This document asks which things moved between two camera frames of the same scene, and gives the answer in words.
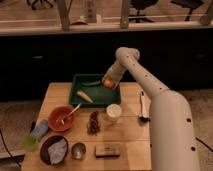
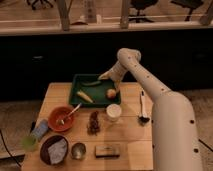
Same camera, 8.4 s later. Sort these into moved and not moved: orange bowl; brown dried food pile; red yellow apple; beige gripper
Moved: red yellow apple
Not moved: beige gripper; brown dried food pile; orange bowl
